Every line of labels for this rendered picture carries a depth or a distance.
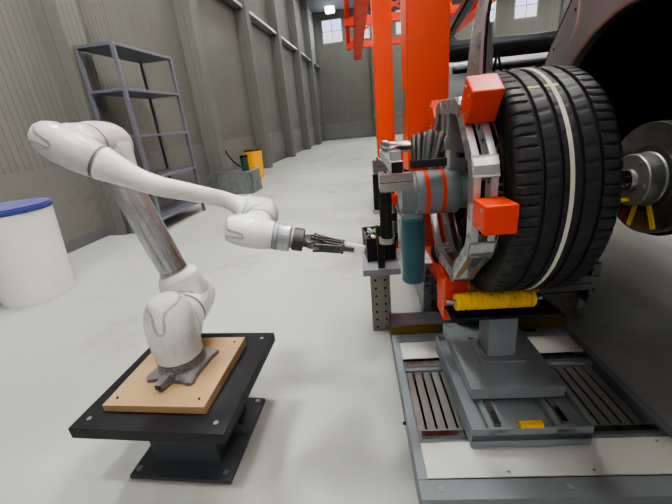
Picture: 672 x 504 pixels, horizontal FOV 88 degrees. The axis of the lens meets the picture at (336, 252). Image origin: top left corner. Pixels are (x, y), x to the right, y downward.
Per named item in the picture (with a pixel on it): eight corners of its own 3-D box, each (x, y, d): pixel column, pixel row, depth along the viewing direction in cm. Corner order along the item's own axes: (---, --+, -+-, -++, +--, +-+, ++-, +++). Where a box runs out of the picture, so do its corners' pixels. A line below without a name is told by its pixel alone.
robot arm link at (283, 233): (277, 218, 114) (295, 221, 114) (274, 244, 117) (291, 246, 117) (274, 225, 105) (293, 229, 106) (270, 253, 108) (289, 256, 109)
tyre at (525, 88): (652, 283, 72) (601, 0, 81) (534, 290, 74) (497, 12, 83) (516, 290, 138) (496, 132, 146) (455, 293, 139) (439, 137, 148)
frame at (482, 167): (491, 306, 96) (507, 89, 76) (466, 307, 96) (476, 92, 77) (443, 241, 146) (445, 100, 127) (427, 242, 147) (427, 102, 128)
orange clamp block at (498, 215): (502, 223, 87) (517, 234, 79) (470, 225, 88) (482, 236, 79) (504, 195, 85) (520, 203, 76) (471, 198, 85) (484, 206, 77)
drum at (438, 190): (471, 216, 107) (474, 169, 102) (402, 221, 109) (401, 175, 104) (458, 205, 120) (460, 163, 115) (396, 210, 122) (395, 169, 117)
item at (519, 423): (590, 447, 107) (595, 423, 104) (470, 450, 110) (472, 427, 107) (518, 347, 154) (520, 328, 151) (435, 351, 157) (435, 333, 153)
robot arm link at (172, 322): (146, 371, 114) (124, 313, 105) (168, 338, 130) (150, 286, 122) (196, 365, 114) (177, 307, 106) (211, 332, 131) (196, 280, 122)
